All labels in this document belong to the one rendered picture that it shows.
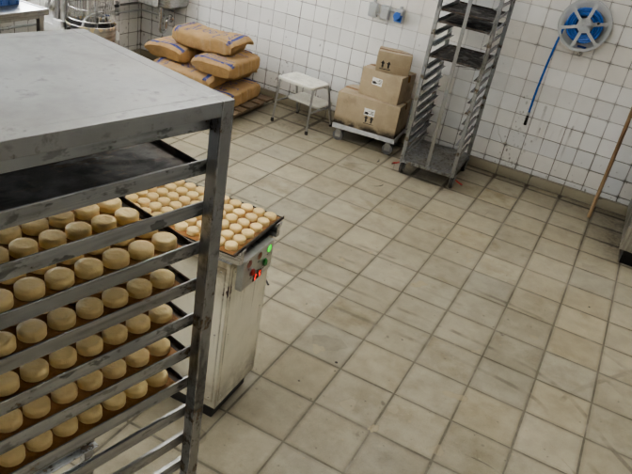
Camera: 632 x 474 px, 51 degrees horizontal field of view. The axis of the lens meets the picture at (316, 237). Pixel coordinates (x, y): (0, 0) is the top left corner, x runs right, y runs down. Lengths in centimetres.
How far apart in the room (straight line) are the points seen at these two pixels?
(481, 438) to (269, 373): 106
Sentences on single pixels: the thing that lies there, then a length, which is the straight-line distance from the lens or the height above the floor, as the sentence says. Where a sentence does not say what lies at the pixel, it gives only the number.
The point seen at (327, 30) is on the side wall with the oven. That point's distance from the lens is 668.
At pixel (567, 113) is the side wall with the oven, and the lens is 614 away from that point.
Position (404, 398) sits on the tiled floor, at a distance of 340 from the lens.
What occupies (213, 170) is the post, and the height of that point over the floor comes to 168.
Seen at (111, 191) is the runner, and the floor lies 168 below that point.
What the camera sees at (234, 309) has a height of 59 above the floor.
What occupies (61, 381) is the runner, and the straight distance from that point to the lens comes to 132.
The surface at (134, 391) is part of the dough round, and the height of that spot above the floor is 115.
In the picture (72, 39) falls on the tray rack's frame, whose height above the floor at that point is 182.
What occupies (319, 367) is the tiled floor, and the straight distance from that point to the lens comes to 344.
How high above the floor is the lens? 220
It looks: 29 degrees down
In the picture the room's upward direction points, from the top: 11 degrees clockwise
